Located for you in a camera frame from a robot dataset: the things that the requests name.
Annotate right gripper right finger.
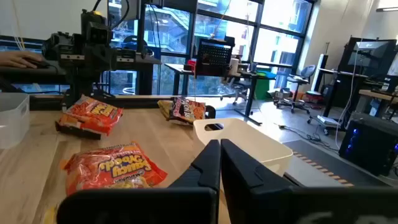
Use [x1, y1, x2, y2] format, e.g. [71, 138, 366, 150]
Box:
[220, 138, 398, 224]

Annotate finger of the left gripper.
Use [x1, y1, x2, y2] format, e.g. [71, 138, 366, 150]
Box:
[83, 46, 100, 72]
[99, 46, 116, 72]

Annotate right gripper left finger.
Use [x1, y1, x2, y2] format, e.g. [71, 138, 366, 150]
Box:
[57, 139, 221, 224]

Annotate red Saucy Noods noodle pack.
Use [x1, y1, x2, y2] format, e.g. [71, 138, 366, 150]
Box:
[57, 95, 124, 136]
[63, 141, 169, 197]

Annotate yellow Maruchan noodle pack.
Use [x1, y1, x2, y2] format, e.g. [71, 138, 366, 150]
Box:
[157, 99, 175, 121]

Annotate black computer mouse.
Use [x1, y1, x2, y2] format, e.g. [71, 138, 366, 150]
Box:
[26, 58, 51, 69]

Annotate white opaque plastic bin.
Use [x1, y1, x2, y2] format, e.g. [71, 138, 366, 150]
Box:
[192, 117, 294, 177]

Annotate dark grey operator desk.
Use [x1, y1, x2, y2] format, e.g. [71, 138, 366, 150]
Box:
[0, 53, 162, 96]

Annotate person's hand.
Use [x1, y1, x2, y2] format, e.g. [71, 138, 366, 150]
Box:
[0, 50, 44, 69]

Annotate black office desk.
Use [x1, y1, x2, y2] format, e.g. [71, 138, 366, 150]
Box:
[164, 62, 277, 127]

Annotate black office chair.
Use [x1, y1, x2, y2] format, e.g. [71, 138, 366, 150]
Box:
[220, 77, 252, 105]

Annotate clear plastic bin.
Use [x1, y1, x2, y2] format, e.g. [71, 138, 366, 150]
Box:
[0, 92, 30, 150]

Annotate hazard-striped black floor mat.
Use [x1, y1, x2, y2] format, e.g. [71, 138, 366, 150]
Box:
[283, 139, 391, 188]

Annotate green bin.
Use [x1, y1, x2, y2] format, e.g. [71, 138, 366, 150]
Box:
[254, 70, 277, 100]

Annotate black perforated box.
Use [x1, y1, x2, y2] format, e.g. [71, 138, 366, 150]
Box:
[195, 36, 236, 78]

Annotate grey office chair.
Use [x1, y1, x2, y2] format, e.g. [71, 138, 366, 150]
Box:
[273, 64, 317, 114]

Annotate black blue-lit computer tower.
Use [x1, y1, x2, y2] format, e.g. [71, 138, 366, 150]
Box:
[338, 119, 398, 177]

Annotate white upright panel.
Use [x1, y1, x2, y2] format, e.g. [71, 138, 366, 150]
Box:
[310, 54, 330, 93]

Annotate black monitor on stand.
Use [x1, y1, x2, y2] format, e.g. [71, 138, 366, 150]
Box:
[337, 36, 398, 75]

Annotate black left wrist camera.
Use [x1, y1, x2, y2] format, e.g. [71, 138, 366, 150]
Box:
[81, 21, 113, 47]

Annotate black aluminium table frame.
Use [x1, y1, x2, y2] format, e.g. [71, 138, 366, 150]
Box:
[29, 94, 175, 110]

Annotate black floor cable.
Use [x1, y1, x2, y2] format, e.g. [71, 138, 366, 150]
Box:
[276, 123, 340, 150]

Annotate black window frame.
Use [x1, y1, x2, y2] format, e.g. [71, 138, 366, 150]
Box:
[107, 0, 312, 96]

